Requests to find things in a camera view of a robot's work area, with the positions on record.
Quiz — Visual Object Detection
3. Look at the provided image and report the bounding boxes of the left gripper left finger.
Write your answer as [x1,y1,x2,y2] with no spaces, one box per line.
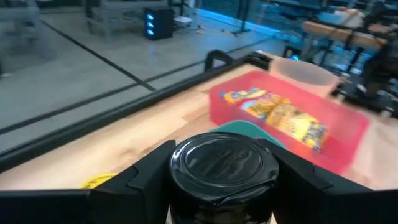
[89,139,177,224]

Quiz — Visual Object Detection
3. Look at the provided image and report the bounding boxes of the wooden work table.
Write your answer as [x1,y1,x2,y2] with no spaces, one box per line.
[302,20,389,50]

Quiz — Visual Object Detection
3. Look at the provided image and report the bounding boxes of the translucent orange plastic bowl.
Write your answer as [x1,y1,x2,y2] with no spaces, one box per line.
[269,57,340,99]

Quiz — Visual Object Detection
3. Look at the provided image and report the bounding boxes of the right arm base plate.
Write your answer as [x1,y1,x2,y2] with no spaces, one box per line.
[331,81,398,118]

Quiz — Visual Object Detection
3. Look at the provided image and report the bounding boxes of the yellow blue ramen packet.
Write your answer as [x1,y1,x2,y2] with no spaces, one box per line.
[220,86,292,121]

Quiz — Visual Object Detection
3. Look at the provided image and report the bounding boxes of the black computer tower blue lights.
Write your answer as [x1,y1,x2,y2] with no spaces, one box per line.
[143,6,174,41]

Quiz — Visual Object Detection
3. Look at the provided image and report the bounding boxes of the small white device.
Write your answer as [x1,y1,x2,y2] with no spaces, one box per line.
[174,16,193,28]

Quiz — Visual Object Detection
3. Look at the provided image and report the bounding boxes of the small teal plastic basket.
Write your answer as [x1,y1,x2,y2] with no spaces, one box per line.
[210,120,285,149]

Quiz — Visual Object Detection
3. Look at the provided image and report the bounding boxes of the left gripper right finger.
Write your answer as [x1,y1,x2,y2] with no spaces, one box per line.
[257,138,374,224]

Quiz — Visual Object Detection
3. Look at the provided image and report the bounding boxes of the red rectangular plastic tray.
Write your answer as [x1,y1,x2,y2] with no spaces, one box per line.
[208,70,371,175]

